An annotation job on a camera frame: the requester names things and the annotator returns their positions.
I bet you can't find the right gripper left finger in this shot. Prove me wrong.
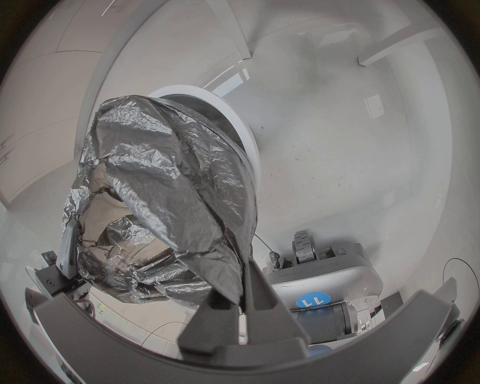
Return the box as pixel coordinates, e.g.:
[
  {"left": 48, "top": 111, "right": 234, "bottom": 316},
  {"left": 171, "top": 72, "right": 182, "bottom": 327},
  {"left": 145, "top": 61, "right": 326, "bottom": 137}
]
[{"left": 178, "top": 291, "right": 241, "bottom": 356}]

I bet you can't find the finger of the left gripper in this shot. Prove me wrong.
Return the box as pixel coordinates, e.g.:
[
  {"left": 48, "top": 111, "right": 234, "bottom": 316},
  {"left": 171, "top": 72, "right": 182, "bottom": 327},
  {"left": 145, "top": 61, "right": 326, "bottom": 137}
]
[{"left": 55, "top": 218, "right": 82, "bottom": 280}]

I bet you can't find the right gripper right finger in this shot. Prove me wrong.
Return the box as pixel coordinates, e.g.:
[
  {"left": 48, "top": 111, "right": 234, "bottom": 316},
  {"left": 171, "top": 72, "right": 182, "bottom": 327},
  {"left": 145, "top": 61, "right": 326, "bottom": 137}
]
[{"left": 244, "top": 259, "right": 310, "bottom": 359}]

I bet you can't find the black plastic bag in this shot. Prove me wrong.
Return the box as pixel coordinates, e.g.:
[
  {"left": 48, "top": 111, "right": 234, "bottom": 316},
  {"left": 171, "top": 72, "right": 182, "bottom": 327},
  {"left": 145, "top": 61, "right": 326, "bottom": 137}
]
[{"left": 63, "top": 94, "right": 259, "bottom": 305}]

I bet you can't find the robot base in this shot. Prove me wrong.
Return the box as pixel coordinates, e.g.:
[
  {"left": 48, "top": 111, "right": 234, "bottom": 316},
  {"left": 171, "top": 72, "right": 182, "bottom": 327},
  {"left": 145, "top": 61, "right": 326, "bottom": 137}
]
[{"left": 262, "top": 230, "right": 406, "bottom": 353}]

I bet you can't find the white trash bin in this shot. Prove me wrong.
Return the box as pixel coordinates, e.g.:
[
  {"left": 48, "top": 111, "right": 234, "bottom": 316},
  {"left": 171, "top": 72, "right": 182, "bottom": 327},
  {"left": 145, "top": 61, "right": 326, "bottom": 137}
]
[{"left": 148, "top": 84, "right": 262, "bottom": 188}]

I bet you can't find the white wardrobe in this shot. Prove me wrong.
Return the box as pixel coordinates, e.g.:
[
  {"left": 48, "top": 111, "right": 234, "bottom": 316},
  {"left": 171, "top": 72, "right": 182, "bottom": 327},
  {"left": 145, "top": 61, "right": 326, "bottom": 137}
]
[{"left": 0, "top": 0, "right": 109, "bottom": 208}]

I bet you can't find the black cable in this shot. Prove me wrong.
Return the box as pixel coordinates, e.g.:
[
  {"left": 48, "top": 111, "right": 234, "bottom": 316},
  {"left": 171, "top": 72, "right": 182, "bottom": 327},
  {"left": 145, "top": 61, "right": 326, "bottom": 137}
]
[
  {"left": 442, "top": 257, "right": 480, "bottom": 287},
  {"left": 254, "top": 233, "right": 280, "bottom": 269}
]

